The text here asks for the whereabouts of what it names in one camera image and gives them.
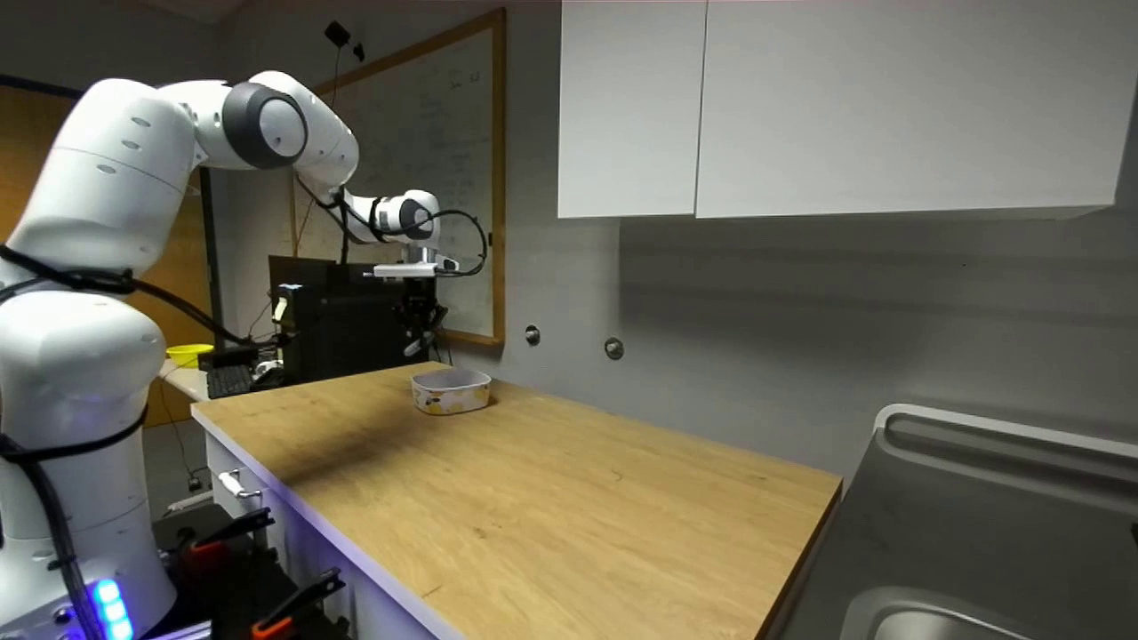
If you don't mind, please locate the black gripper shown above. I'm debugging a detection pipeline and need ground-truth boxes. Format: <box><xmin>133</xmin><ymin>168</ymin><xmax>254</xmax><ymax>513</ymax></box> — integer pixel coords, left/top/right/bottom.
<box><xmin>405</xmin><ymin>275</ymin><xmax>453</xmax><ymax>364</ymax></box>

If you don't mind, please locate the white round bowl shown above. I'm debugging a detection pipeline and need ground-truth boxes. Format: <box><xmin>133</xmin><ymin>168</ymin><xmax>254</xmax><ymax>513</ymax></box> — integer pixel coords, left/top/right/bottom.
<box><xmin>409</xmin><ymin>364</ymin><xmax>497</xmax><ymax>421</ymax></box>

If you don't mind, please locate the black box device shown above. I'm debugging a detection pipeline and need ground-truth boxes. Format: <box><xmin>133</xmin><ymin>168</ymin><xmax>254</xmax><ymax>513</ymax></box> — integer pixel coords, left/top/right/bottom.
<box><xmin>265</xmin><ymin>254</ymin><xmax>433</xmax><ymax>385</ymax></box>

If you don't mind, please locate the wood framed whiteboard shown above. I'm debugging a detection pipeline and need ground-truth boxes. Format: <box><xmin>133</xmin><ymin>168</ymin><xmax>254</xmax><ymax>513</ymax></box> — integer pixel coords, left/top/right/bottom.
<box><xmin>283</xmin><ymin>7</ymin><xmax>511</xmax><ymax>357</ymax></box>

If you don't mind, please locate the yellow small object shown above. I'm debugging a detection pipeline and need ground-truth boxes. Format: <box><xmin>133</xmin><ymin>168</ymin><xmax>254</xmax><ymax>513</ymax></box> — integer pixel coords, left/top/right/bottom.
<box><xmin>161</xmin><ymin>343</ymin><xmax>217</xmax><ymax>371</ymax></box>

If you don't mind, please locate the wooden door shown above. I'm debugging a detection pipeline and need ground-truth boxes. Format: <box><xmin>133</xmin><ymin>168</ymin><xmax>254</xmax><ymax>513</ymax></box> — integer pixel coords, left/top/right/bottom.
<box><xmin>0</xmin><ymin>77</ymin><xmax>222</xmax><ymax>433</ymax></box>

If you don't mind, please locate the narrow white cabinet door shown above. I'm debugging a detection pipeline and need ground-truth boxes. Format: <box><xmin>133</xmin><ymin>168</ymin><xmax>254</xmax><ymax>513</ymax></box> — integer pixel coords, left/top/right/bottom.
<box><xmin>556</xmin><ymin>0</ymin><xmax>712</xmax><ymax>225</ymax></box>

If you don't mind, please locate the wide white cabinet door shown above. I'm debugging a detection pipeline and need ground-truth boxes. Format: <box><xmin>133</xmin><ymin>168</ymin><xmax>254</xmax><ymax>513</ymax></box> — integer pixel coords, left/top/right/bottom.
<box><xmin>692</xmin><ymin>0</ymin><xmax>1138</xmax><ymax>225</ymax></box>

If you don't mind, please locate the stainless steel sink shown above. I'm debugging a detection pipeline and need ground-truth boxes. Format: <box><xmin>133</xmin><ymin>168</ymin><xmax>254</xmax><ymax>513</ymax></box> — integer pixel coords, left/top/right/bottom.
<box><xmin>762</xmin><ymin>403</ymin><xmax>1138</xmax><ymax>640</ymax></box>

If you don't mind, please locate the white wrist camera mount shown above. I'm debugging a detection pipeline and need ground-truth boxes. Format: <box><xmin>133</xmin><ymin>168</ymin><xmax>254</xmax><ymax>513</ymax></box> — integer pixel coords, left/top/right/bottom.
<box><xmin>371</xmin><ymin>257</ymin><xmax>461</xmax><ymax>286</ymax></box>

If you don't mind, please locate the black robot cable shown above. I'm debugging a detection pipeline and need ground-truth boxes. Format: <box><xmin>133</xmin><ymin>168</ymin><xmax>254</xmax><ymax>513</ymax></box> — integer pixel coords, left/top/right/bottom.
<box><xmin>287</xmin><ymin>172</ymin><xmax>494</xmax><ymax>286</ymax></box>

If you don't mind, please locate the red handled black clamp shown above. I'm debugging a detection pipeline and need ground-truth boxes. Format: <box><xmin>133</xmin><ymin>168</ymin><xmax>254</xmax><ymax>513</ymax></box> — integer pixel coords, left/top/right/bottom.
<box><xmin>242</xmin><ymin>569</ymin><xmax>350</xmax><ymax>640</ymax></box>
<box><xmin>174</xmin><ymin>505</ymin><xmax>279</xmax><ymax>571</ymax></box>

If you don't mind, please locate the small black ceiling camera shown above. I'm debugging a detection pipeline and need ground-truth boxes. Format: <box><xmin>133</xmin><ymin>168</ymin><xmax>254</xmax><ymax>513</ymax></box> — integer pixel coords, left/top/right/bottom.
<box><xmin>321</xmin><ymin>19</ymin><xmax>371</xmax><ymax>65</ymax></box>

